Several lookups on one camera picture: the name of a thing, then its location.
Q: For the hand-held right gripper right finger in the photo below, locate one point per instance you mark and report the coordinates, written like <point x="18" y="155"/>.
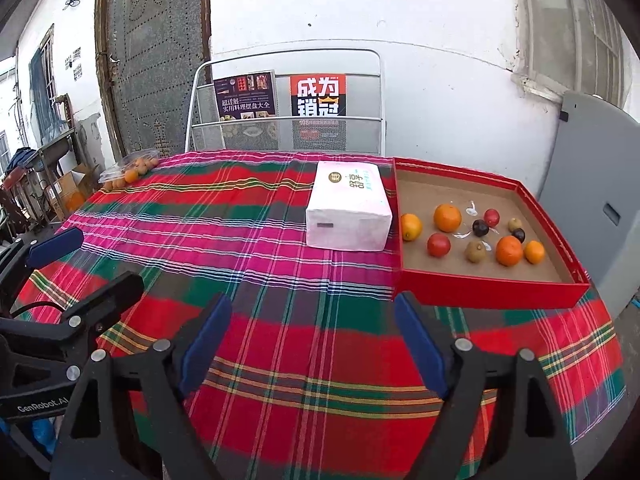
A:
<point x="422" y="345"/>

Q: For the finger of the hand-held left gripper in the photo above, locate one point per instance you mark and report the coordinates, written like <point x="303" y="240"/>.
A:
<point x="120" y="292"/>
<point x="55" y="247"/>

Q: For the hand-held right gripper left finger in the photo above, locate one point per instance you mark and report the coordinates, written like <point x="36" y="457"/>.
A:
<point x="205" y="345"/>

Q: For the red cardboard box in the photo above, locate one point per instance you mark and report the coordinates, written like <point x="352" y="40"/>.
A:
<point x="475" y="297"/>

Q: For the red tomato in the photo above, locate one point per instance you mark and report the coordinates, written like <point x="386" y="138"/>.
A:
<point x="491" y="217"/>
<point x="438" y="244"/>

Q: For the brown kiwi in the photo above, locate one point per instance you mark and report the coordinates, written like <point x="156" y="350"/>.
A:
<point x="476" y="251"/>
<point x="514" y="223"/>

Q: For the dark purple plum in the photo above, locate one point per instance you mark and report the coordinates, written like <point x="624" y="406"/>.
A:
<point x="480" y="228"/>
<point x="520" y="236"/>

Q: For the pile of small brown fruits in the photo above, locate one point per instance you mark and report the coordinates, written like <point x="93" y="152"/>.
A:
<point x="147" y="165"/>

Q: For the blue plastic object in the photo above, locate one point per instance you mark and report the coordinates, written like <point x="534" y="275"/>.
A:
<point x="41" y="435"/>

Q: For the metal workbench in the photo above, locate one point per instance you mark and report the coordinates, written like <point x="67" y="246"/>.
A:
<point x="55" y="147"/>

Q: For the small orange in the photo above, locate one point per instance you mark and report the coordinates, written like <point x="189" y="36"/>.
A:
<point x="131" y="176"/>

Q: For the red plaid tablecloth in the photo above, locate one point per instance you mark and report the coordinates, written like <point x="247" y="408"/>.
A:
<point x="300" y="285"/>

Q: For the clear plastic clamshell container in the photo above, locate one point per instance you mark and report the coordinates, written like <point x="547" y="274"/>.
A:
<point x="145" y="152"/>

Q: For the white tissue pack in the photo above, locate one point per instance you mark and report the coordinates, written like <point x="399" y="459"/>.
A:
<point x="345" y="225"/>

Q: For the window with blue curtain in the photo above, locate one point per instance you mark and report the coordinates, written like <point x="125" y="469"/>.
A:
<point x="42" y="75"/>

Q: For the studded metal door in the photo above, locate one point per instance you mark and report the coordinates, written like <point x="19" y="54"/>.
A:
<point x="155" y="60"/>

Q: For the white metal mesh rack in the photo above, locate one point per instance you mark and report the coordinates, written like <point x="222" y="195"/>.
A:
<point x="367" y="135"/>

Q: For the dark purple cookbook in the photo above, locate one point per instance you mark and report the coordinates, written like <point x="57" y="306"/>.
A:
<point x="245" y="105"/>

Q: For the grey plastic door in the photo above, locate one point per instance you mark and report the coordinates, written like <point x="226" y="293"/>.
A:
<point x="590" y="170"/>

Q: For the red and black book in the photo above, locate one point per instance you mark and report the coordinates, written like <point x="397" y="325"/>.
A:
<point x="317" y="92"/>

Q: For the barred window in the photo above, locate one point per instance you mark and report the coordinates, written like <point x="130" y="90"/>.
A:
<point x="595" y="35"/>

